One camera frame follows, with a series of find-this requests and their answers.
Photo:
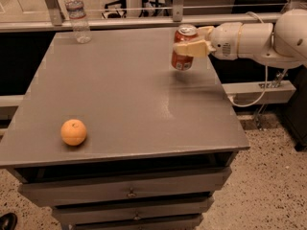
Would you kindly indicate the grey drawer cabinet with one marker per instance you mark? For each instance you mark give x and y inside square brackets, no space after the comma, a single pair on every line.
[141,114]

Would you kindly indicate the black office chair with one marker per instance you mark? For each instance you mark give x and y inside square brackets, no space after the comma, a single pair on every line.
[115,9]

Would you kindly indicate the clear plastic water bottle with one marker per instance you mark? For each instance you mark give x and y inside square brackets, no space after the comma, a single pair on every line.
[77,16]

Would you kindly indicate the black shoe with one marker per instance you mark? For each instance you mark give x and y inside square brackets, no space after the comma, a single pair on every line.
[8,221]

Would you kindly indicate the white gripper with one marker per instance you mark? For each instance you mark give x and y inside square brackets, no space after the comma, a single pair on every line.
[224,39]

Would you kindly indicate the red coke can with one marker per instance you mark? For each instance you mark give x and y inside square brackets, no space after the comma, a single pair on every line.
[184,32]

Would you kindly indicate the middle grey drawer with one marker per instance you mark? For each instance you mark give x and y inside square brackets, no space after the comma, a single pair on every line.
[134,210]

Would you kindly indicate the grey drawer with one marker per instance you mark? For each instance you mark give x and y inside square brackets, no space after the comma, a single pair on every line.
[134,210]
[164,223]
[132,186]

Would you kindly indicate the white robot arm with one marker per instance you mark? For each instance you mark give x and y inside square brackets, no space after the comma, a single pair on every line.
[280,45]

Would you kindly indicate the metal railing frame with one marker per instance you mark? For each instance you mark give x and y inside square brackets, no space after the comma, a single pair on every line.
[51,15]

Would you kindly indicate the top grey drawer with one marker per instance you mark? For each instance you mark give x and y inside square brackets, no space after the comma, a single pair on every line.
[132,186]

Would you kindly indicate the orange fruit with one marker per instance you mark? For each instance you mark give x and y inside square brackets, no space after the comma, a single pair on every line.
[73,132]

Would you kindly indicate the bottom grey drawer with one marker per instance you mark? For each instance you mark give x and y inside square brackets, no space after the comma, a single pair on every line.
[164,223]

